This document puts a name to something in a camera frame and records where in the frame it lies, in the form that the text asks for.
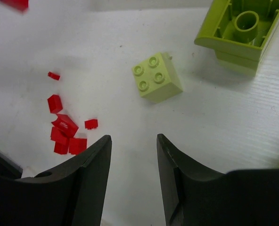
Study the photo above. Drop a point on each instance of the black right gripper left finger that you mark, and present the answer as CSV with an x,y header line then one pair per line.
x,y
69,194

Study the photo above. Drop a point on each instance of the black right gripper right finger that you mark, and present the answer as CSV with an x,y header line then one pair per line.
x,y
196,195

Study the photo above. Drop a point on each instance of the small red lego brick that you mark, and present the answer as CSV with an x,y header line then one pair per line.
x,y
91,124

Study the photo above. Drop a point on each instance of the pale green square lego brick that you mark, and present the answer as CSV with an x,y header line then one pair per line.
x,y
156,78

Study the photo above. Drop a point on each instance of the large lime green lego brick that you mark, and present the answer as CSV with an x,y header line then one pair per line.
x,y
239,32

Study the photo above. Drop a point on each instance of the red round lego piece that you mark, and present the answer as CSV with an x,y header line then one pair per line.
x,y
20,6

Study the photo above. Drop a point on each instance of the tiny red lego plate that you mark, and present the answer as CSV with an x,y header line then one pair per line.
x,y
54,76

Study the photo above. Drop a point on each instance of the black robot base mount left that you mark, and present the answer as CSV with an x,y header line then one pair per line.
x,y
9,169

